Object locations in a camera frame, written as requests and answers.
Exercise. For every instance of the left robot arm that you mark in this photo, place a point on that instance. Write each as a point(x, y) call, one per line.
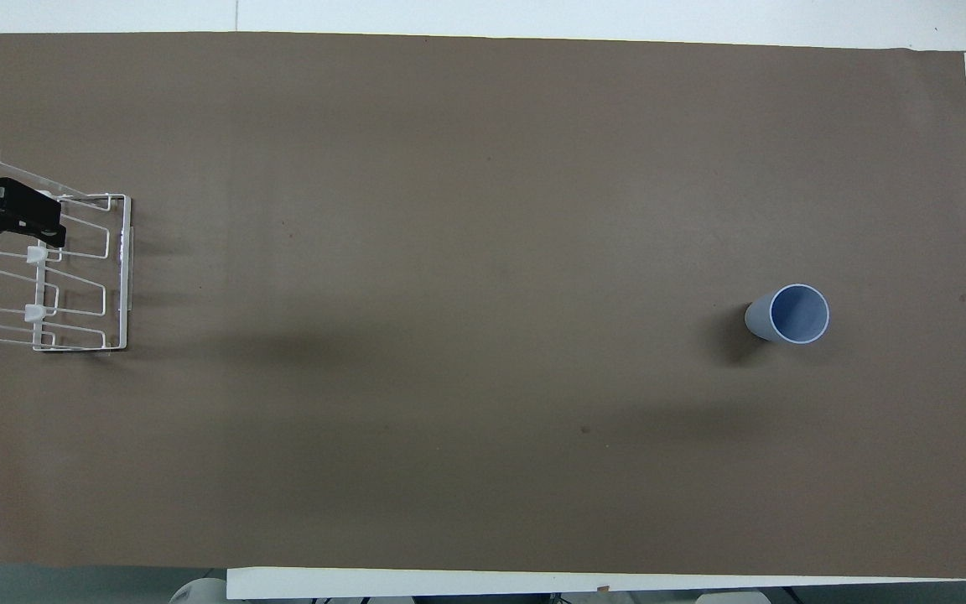
point(199, 592)

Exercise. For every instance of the blue-grey plastic cup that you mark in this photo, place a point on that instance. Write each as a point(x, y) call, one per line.
point(797, 315)

